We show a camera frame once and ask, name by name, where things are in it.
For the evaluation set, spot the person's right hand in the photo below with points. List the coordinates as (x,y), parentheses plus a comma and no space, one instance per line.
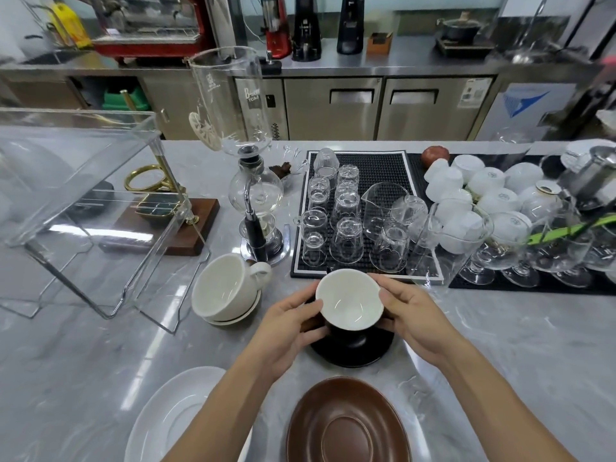
(418,322)

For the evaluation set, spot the person's left hand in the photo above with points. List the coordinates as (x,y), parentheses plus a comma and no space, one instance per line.
(284,331)

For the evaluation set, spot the person's left thumb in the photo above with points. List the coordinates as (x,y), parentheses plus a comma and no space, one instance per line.
(313,334)

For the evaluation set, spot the person's right thumb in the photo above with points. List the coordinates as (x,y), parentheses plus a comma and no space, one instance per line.
(387,323)

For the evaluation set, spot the black cup with white inside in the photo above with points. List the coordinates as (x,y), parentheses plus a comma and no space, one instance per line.
(349,298)

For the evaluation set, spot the person's left forearm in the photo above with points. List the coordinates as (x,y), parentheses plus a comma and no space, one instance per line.
(226,408)

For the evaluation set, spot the person's right forearm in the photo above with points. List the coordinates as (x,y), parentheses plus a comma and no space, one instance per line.
(500,408)

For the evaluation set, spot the black saucer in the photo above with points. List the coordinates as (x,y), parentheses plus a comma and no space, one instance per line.
(353,353)

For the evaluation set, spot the clear upturned glass cup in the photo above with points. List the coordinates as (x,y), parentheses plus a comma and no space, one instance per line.
(390,250)

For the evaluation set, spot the small white saucer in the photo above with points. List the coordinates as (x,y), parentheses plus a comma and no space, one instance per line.
(240,317)

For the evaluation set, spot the brown oval saucer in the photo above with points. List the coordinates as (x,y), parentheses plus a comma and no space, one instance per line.
(346,423)

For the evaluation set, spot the large clear glass server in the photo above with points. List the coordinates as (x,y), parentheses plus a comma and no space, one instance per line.
(450,250)

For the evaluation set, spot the clear glass pitcher with spout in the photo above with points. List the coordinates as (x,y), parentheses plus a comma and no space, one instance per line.
(382,206)

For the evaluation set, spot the group of small clear glasses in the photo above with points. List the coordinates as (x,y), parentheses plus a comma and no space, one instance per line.
(346,206)

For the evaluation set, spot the long black rubber bar mat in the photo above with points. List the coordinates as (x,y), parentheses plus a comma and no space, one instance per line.
(519,283)

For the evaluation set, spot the small dish with brown bits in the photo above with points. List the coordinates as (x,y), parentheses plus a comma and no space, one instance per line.
(284,173)

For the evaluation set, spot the large white saucer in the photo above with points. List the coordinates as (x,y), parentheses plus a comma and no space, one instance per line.
(168,418)

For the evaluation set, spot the row of stemmed glasses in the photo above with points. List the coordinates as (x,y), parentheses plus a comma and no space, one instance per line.
(544,259)

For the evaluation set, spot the pile of white ceramic cups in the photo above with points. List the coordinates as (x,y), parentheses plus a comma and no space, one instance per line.
(491,185)

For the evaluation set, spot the reddish brown round cup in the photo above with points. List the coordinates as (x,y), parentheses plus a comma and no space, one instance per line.
(434,156)

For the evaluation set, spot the brass dripper stand wooden base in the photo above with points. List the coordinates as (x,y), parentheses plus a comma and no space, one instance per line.
(159,221)

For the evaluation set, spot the green stick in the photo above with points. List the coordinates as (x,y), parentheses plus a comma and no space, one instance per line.
(563,231)

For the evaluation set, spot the glass siphon coffee maker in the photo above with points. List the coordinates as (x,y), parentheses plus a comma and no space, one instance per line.
(240,125)

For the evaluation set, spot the stainless steel counter cabinet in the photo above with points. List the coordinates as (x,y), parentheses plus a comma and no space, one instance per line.
(337,105)

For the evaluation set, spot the stainless steel pitcher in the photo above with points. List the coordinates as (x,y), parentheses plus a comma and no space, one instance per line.
(589,177)

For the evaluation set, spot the white plate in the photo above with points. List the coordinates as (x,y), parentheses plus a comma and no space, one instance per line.
(580,151)

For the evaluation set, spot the small wooden box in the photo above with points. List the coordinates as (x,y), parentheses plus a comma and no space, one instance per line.
(380,43)

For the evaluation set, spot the clear acrylic display case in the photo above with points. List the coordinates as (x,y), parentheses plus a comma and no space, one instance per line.
(72,187)

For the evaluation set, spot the black induction stove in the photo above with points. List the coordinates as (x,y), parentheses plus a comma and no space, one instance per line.
(464,48)

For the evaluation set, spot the black coffee grinder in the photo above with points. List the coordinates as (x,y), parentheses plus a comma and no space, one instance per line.
(350,26)
(306,28)

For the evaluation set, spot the green basket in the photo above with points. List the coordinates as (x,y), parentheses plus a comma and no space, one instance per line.
(126,98)

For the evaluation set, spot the black pot with lid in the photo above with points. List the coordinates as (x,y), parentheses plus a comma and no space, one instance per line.
(462,28)

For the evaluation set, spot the red coffee grinder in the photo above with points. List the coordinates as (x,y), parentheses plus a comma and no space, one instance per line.
(276,28)

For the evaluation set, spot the steel faucet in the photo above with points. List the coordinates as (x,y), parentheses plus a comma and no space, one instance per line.
(529,28)

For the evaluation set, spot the red espresso machine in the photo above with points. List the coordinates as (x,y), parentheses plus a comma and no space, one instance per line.
(149,23)

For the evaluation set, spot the yellow bottle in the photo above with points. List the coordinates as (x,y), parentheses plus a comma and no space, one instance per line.
(72,23)

